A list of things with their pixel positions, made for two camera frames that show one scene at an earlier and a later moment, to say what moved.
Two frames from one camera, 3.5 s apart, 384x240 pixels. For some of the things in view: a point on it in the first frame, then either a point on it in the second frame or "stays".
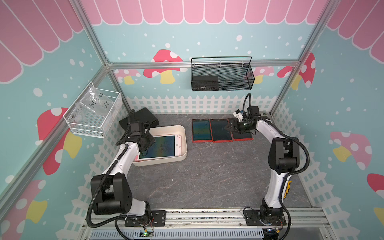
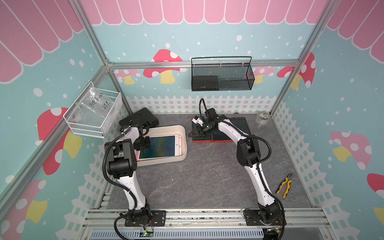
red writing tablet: x=201 y=131 stays
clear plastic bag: x=93 y=104 stays
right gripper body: x=241 y=127 -> x=207 y=130
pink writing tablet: x=166 y=146 stays
